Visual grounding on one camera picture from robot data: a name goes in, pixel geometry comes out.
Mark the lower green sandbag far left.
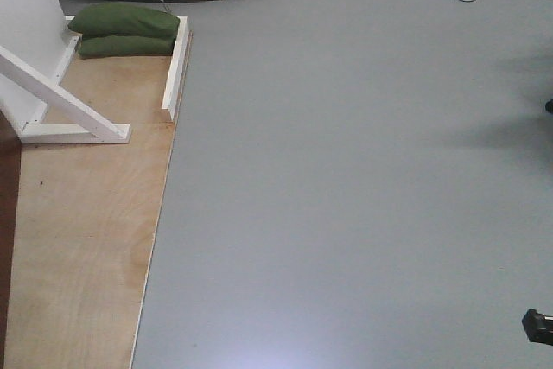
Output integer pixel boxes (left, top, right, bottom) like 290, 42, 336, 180
79, 35, 175, 58

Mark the green sandbag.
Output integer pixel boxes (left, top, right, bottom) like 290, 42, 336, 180
79, 35, 175, 58
68, 3, 180, 39

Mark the white far edge rail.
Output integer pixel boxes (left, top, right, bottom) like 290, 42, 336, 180
161, 16, 192, 123

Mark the brown wooden door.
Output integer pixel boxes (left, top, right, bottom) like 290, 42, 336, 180
1, 113, 22, 367

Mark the black robot part corner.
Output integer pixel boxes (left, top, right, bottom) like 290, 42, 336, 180
522, 309, 553, 346

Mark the left plywood platform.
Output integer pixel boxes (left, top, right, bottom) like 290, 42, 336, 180
4, 56, 178, 368

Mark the upper green sandbag far left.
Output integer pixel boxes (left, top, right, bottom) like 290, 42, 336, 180
68, 3, 180, 39

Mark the white wooden far brace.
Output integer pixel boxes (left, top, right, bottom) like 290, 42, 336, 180
1, 24, 131, 144

